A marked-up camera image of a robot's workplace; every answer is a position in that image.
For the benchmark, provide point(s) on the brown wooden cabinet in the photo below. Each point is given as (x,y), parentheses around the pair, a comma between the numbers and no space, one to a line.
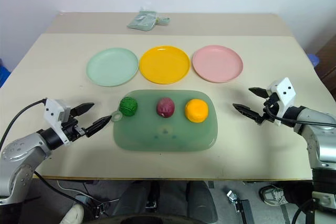
(328,61)

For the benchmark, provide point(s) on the pink plate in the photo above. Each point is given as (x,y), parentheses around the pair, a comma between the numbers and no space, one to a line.
(217,64)

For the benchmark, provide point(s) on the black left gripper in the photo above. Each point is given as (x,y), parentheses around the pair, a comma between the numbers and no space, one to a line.
(74,130)

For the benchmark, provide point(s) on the orange ball toy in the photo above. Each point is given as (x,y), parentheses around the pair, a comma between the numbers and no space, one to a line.
(196,111)

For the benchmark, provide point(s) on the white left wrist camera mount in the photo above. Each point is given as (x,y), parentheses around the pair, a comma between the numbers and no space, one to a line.
(52,111)

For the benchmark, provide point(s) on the green ball toy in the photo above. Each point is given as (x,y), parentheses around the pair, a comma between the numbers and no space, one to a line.
(128,107)

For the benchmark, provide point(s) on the dark red ball toy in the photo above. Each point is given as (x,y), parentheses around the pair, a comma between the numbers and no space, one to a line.
(165,107)

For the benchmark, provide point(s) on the grey green sneaker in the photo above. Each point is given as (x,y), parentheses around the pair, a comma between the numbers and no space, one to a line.
(274,195)

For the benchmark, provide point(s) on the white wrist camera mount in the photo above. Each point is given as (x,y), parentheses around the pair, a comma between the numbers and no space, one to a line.
(52,111)
(286,90)

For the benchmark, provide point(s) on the white shoe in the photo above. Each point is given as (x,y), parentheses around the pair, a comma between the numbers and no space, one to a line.
(73,214)

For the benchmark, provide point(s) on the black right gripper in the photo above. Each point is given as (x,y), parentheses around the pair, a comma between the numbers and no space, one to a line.
(271,103)

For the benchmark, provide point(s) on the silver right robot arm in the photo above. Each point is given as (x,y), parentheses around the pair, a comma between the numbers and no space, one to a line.
(323,142)

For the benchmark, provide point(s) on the blue plastic container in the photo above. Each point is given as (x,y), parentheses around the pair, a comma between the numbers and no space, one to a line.
(3,73)

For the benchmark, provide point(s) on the light green plate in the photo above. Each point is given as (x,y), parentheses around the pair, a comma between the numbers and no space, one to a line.
(113,66)

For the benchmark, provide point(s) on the yellow plate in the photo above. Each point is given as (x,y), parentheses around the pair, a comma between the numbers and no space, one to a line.
(165,65)

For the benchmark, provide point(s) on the translucent green cutting board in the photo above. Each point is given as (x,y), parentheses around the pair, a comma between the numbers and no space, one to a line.
(168,134)

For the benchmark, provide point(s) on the black bar with silver clamp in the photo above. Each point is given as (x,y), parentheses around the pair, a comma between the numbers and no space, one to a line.
(241,208)

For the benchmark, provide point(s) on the pale green plastic pouch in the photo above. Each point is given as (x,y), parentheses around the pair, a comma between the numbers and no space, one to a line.
(141,20)

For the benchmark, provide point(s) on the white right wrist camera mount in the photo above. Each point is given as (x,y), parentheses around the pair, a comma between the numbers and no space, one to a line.
(286,90)

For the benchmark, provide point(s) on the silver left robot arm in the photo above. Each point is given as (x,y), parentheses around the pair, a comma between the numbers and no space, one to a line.
(23,150)

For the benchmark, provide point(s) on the grey rounded shape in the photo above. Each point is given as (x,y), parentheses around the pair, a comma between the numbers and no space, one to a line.
(200,200)

